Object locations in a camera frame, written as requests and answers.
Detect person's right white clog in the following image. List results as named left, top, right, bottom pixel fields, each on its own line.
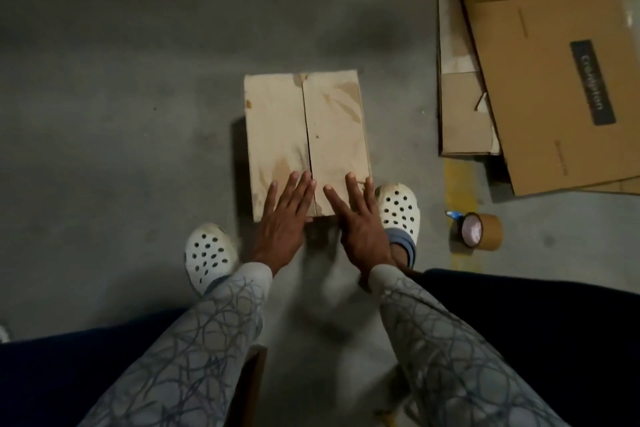
left=375, top=182, right=422, bottom=271

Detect brown packing tape roll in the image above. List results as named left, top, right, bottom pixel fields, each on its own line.
left=459, top=211, right=504, bottom=252

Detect person's white clog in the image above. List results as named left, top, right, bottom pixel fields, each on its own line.
left=375, top=182, right=422, bottom=271
left=184, top=222, right=241, bottom=298

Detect brown plastic-wrapped stool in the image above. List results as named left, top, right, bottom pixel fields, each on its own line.
left=228, top=344, right=269, bottom=427

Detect person's left white clog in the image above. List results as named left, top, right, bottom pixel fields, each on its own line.
left=184, top=222, right=241, bottom=298

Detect person's right hand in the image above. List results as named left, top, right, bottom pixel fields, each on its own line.
left=322, top=173, right=396, bottom=278

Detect large black-label cardboard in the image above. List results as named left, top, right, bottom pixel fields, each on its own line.
left=446, top=0, right=640, bottom=197

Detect small brown cardboard box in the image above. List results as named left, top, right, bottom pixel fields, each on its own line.
left=244, top=69, right=373, bottom=223

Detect person's right forearm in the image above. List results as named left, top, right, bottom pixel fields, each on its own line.
left=368, top=264, right=566, bottom=427

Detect person's left hand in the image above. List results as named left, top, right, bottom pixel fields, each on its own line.
left=250, top=169, right=318, bottom=278

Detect person's blue trousers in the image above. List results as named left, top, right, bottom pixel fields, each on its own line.
left=0, top=266, right=640, bottom=427

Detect person's left forearm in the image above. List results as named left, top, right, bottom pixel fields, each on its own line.
left=80, top=262, right=274, bottom=427

